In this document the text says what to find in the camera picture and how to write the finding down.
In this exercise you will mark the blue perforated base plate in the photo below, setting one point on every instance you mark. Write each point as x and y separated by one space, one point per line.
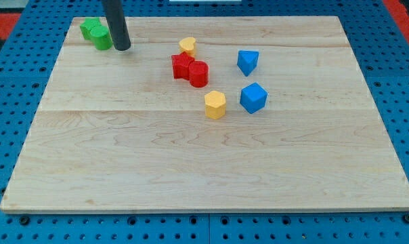
27 59

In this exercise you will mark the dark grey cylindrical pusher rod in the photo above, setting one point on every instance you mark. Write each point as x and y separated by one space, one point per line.
117 25

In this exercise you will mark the red cylinder block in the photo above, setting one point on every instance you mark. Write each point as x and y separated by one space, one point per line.
198 73

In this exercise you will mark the yellow hexagon block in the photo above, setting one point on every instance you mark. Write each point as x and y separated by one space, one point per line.
215 104

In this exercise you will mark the red star block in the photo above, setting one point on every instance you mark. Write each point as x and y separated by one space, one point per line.
180 65

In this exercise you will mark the green star block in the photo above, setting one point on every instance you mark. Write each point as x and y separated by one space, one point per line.
88 24

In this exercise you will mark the blue triangle block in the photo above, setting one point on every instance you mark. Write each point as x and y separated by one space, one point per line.
247 61

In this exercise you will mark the yellow heart block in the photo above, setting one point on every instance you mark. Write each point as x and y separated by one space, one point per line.
188 45

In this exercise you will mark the blue cube block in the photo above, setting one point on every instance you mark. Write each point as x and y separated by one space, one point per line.
253 98

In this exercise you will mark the green cylinder block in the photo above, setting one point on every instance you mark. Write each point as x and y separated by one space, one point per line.
100 37

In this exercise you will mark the light wooden board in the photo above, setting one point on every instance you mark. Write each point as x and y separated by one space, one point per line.
115 133

